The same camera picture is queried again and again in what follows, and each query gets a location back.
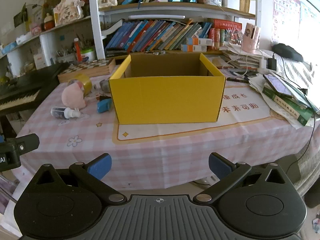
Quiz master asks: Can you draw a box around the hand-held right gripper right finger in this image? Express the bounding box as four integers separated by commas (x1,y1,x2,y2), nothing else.
192,152,288,203

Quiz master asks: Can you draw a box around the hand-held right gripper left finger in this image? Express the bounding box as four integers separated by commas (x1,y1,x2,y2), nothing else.
34,153,128,203

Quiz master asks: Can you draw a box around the clear spray bottle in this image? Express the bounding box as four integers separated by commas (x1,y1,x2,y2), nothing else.
51,107,81,119

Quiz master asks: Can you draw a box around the small blue box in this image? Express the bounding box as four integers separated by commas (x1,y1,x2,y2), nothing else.
97,98,112,113

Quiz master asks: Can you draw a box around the pink plush toy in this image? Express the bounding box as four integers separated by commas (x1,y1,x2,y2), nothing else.
62,82,87,109

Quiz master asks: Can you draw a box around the grey cat figurine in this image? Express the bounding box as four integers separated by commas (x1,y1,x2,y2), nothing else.
99,79,110,93

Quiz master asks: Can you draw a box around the yellow tape roll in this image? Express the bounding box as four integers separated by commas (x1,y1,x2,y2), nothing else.
67,73,92,97

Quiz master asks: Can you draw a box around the yellow cardboard box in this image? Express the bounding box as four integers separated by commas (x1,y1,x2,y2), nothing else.
109,52,227,125

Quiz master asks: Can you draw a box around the pink checked cloth desktop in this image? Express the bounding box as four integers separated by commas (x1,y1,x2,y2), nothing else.
16,55,320,190

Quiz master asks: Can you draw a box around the cream printed desk mat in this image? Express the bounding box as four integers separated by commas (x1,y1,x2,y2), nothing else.
112,80,285,145

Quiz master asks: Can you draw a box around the black electronic keyboard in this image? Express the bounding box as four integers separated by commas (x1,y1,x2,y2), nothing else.
0,62,70,117

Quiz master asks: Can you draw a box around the white box red label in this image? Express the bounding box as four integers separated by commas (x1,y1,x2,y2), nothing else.
34,52,47,70

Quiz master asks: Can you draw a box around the thick green book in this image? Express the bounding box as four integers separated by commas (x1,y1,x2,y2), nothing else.
262,86,314,127

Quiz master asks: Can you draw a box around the blue wipes pack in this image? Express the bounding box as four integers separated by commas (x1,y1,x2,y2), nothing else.
1,41,18,55

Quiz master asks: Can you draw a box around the wooden chessboard box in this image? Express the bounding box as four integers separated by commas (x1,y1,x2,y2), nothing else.
57,58,116,83

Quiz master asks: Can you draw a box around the smartphone with lit screen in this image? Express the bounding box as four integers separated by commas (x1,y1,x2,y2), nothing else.
263,74,293,98

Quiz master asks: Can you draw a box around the orange glue bottle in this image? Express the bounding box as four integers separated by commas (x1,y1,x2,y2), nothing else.
74,38,82,62

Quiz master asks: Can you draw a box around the green lid jar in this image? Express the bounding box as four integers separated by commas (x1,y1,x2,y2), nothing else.
80,48,97,62

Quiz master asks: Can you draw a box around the dark flat folder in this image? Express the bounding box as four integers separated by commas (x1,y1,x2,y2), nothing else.
272,74,320,113

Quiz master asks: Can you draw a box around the stack of magazines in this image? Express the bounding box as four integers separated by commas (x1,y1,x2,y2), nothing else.
221,44,265,70

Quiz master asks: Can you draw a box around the red round doll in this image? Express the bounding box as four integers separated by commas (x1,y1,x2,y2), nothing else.
43,13,55,32

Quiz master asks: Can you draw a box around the small dark framed sign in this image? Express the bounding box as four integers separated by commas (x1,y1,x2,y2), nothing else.
14,11,28,28

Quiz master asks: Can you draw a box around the pile of white papers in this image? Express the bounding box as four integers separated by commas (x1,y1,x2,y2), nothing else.
249,62,320,130

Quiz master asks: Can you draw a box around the pink pen holder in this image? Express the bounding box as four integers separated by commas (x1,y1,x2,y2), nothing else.
241,22,261,54

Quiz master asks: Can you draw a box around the white bookshelf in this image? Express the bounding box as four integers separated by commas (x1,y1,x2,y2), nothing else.
0,0,263,80

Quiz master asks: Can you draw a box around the pink ceramic ornament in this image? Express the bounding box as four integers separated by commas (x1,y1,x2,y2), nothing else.
53,0,85,27

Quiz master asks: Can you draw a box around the thick red book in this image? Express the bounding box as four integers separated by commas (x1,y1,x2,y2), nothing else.
212,19,243,30

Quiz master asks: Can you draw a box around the row of leaning books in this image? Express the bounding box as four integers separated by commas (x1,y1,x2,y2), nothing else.
105,19,225,53

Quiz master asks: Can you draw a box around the white light bar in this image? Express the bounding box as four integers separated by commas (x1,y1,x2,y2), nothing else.
128,14,185,20

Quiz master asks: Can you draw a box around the alphabet wall poster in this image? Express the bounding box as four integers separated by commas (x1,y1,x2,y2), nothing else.
271,0,302,47

